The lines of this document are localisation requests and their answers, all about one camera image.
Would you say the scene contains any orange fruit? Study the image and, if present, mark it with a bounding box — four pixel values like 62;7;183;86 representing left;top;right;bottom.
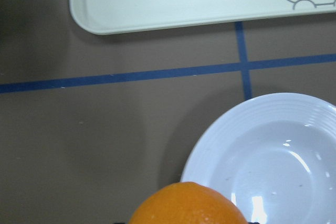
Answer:
129;182;248;223

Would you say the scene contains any white round plate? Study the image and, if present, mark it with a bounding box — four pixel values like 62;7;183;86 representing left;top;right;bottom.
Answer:
181;93;335;223

